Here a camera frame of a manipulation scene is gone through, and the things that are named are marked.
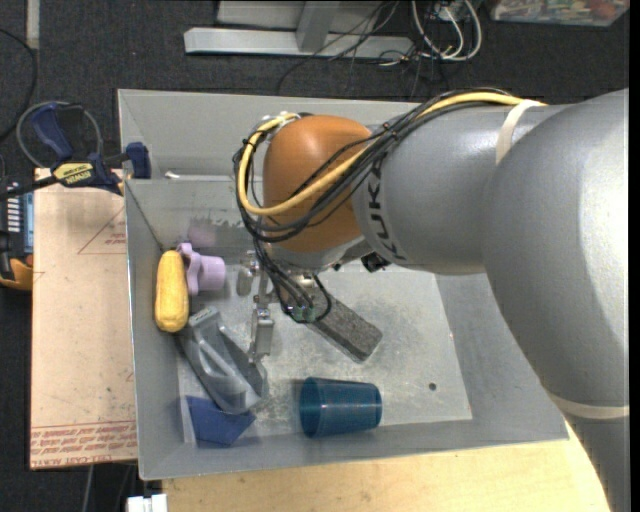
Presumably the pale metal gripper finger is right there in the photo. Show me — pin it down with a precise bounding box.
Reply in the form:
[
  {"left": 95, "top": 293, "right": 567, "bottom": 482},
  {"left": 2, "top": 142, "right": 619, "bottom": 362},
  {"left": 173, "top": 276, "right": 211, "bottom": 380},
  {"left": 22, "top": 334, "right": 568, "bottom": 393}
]
[
  {"left": 248, "top": 306, "right": 276, "bottom": 365},
  {"left": 235, "top": 264, "right": 255, "bottom": 298}
]

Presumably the lilac plastic toy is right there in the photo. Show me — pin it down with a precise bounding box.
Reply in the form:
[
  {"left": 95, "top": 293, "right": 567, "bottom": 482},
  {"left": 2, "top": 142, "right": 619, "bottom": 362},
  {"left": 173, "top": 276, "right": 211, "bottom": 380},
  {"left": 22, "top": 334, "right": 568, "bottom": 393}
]
[{"left": 176, "top": 241, "right": 228, "bottom": 297}]

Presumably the grey plastic scoop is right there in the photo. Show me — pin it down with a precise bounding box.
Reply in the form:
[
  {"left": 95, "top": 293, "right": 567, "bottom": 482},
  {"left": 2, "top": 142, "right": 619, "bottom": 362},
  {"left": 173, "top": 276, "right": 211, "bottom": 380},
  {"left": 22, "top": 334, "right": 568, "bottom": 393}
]
[{"left": 174, "top": 305, "right": 270, "bottom": 416}]

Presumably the yellow toy corn cob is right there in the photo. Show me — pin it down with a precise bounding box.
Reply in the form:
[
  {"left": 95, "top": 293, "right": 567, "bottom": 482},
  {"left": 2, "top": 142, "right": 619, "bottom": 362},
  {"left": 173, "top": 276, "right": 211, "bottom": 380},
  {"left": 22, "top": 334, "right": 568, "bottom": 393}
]
[{"left": 153, "top": 249, "right": 192, "bottom": 334}]

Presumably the dark grey flat block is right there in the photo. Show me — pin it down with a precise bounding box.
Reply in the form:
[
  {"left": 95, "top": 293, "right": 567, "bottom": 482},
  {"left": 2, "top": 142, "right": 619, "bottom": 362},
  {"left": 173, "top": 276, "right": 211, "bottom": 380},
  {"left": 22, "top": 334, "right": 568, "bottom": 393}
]
[{"left": 310, "top": 293, "right": 385, "bottom": 363}]

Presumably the blue triangular cloth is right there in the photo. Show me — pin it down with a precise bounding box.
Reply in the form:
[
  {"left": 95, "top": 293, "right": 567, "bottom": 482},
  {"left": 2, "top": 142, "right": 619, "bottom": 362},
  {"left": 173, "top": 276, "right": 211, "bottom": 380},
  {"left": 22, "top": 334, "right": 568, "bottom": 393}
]
[{"left": 184, "top": 394, "right": 258, "bottom": 448}]

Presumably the blue plastic cup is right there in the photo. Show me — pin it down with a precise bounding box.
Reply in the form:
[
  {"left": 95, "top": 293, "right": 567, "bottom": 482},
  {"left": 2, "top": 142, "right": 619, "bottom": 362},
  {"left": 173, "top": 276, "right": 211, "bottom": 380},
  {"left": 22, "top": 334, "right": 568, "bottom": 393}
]
[{"left": 298, "top": 376, "right": 384, "bottom": 439}]

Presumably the grey metal bin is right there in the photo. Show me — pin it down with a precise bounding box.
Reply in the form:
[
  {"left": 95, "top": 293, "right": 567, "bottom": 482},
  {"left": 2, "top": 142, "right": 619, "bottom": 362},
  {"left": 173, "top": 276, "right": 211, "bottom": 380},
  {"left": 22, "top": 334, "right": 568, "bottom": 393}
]
[{"left": 117, "top": 88, "right": 571, "bottom": 482}]

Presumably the brown cardboard board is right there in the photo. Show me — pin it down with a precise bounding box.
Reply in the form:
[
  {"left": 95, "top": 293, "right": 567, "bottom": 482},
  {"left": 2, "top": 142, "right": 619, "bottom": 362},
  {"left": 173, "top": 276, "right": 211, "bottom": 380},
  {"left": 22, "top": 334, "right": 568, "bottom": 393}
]
[{"left": 29, "top": 168, "right": 139, "bottom": 472}]

